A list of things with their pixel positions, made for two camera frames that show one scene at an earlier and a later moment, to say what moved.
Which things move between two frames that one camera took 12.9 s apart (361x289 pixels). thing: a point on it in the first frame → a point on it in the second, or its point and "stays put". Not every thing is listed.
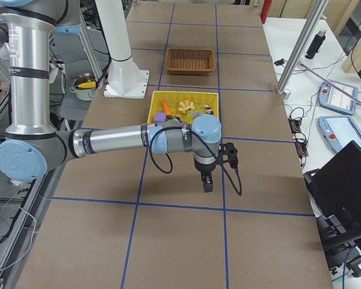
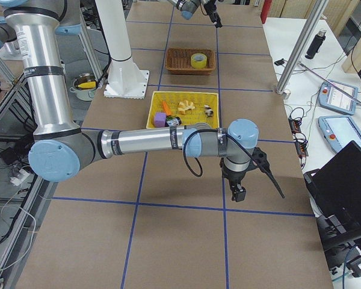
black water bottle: [316, 44] stays put
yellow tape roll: [195, 114] → [198, 61]
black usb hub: [295, 126] stays put
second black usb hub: [301, 149] stays put
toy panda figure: [208, 109] stays put
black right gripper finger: [206, 186] → [233, 186]
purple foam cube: [160, 117] stays put
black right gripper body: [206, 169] → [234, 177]
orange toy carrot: [166, 109] stays put
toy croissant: [183, 106] stays put
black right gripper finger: [210, 185] → [240, 192]
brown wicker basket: [190, 61] stays put
